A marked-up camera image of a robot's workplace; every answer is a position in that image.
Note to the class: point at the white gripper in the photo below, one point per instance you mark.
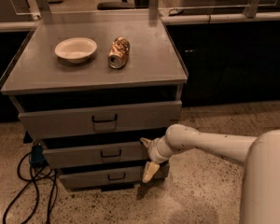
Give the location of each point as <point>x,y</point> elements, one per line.
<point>153,153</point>

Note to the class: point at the grey drawer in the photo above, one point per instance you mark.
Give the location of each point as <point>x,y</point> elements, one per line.
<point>60,156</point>
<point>95,179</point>
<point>102,119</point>

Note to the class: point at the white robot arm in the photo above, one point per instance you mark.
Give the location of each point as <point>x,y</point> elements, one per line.
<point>260,156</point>

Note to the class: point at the grey bottom drawer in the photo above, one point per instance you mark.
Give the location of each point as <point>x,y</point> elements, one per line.
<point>95,179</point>

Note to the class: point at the grey drawer cabinet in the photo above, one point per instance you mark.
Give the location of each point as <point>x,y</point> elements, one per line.
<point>89,86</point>

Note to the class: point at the grey top drawer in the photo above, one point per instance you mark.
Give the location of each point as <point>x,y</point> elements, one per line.
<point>102,119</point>

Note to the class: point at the crushed golden soda can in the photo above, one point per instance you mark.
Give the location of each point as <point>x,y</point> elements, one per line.
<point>119,53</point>

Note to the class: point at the blue power box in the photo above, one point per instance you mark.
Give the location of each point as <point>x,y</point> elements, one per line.
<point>37,158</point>

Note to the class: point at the dark counter with ledge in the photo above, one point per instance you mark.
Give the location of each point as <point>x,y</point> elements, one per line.
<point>208,60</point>

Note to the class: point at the white bowl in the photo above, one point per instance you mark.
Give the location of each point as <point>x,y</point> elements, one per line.
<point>76,50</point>

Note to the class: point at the black office chair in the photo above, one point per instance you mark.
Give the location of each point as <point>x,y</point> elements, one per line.
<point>115,5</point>

